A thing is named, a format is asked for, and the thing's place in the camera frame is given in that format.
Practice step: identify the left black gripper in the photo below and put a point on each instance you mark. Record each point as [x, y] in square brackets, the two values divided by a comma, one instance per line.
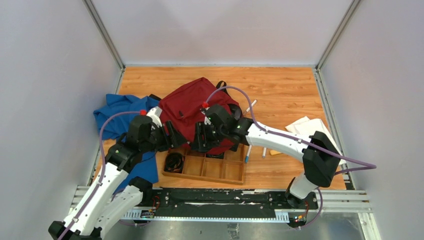
[174, 136]

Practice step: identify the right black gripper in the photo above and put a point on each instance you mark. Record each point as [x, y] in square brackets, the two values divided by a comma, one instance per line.
[198, 143]

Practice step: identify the red backpack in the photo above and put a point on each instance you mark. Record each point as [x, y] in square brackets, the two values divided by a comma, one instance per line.
[183, 108]

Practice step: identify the white marker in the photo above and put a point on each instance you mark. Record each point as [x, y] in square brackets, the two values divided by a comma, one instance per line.
[250, 107]

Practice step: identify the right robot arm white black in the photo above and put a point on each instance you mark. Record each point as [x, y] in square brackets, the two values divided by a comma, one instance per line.
[318, 155]

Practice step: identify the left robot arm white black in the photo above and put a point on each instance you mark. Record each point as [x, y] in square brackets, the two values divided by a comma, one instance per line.
[96, 214]

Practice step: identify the wooden compartment tray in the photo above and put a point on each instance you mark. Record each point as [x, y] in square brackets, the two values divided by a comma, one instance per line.
[187, 164]

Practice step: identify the blue capped marker left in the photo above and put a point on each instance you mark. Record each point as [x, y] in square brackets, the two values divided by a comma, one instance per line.
[248, 153]

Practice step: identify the blue capped marker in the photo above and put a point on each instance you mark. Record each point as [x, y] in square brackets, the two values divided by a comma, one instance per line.
[248, 153]
[264, 152]

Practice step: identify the blue capped marker right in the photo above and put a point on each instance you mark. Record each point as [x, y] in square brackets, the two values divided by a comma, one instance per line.
[264, 152]

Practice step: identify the white paper towel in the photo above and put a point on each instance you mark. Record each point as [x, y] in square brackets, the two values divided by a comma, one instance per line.
[307, 126]

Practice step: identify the coiled cable tray middle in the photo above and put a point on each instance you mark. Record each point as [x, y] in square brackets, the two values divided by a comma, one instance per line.
[216, 156]

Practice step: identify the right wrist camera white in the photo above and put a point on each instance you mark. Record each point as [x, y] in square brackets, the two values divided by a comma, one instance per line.
[206, 119]

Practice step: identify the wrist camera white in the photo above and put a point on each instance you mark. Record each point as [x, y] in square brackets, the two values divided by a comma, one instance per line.
[206, 119]
[155, 113]

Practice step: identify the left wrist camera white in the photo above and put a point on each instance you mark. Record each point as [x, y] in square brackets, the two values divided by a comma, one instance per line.
[155, 113]

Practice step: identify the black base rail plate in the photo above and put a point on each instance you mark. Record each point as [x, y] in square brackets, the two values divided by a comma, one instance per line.
[221, 204]

